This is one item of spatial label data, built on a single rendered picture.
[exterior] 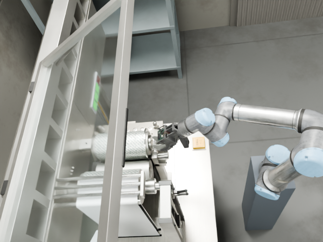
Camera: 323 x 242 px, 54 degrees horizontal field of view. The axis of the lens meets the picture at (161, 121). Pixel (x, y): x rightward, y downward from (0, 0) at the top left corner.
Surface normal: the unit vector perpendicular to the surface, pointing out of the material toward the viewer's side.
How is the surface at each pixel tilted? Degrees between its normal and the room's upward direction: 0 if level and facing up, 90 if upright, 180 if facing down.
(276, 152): 8
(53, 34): 0
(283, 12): 90
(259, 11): 90
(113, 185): 57
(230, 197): 0
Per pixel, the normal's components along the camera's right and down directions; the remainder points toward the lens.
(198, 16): 0.00, 0.85
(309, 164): -0.40, 0.74
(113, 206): 0.74, -0.36
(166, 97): -0.15, -0.52
